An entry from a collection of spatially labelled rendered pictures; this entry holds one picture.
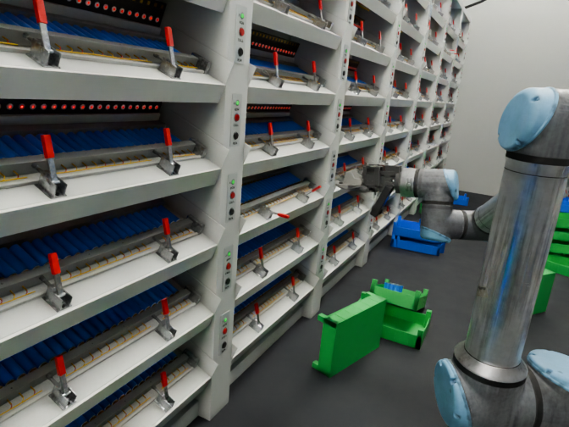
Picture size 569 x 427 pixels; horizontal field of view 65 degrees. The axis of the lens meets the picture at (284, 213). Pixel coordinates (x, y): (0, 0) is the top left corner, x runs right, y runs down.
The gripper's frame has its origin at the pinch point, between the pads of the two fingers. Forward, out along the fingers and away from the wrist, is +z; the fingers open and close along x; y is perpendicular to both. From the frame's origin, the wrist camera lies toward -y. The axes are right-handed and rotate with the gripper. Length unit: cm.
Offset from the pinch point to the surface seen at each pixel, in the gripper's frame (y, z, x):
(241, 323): -41, 23, 29
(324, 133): 16.8, 12.1, -15.8
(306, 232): -21.5, 19.3, -13.9
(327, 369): -59, -1, 16
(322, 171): 2.5, 13.4, -16.0
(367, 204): -24, 17, -86
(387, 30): 62, 7, -86
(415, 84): 40, 7, -156
